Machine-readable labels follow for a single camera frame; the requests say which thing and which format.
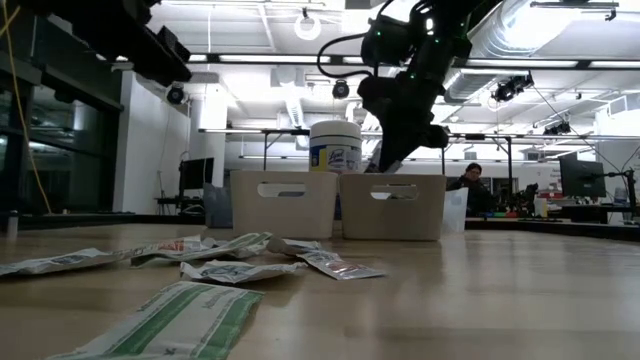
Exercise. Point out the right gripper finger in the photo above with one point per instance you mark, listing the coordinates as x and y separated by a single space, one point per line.
392 157

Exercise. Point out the black background robot arm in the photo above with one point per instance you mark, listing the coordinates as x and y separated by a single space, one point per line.
530 197

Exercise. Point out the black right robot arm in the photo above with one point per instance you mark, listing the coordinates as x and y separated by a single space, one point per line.
450 30

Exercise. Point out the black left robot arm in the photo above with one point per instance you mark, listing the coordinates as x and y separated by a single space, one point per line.
65 20

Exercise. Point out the grey plastic bin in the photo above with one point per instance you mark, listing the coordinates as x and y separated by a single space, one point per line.
392 215

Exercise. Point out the disinfectant wipes canister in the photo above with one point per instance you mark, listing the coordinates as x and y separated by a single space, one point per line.
335 146

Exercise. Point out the clear plastic container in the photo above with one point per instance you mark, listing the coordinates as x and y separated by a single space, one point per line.
455 210

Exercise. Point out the person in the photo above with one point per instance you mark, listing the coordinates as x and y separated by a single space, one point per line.
472 190

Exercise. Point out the black overhead rig beam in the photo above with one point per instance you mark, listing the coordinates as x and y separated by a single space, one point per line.
275 59

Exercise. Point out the black monitor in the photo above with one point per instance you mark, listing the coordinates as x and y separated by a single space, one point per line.
582 177
196 172

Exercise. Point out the colourful toy blocks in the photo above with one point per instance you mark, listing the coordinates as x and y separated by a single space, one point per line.
500 214

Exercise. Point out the white plastic bin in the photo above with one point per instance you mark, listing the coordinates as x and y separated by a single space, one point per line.
282 210

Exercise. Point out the dark background desk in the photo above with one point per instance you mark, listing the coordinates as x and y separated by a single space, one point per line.
180 200

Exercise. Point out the red label wipe packet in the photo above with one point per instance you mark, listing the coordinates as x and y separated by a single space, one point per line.
172 245

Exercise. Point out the dark background workbench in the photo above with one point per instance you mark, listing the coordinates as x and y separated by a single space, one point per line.
600 212

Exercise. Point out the small grey cylinder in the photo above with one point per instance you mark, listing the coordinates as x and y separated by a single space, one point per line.
11 225

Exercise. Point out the black overhead camera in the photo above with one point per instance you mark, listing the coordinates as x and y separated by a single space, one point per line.
175 94
340 89

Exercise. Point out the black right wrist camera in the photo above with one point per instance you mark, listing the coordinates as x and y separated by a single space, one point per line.
387 40

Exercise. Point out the black background rig frame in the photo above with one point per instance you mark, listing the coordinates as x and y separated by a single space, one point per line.
500 136

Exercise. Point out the black ceiling camera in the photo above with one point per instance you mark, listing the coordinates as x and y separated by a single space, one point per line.
510 87
557 129

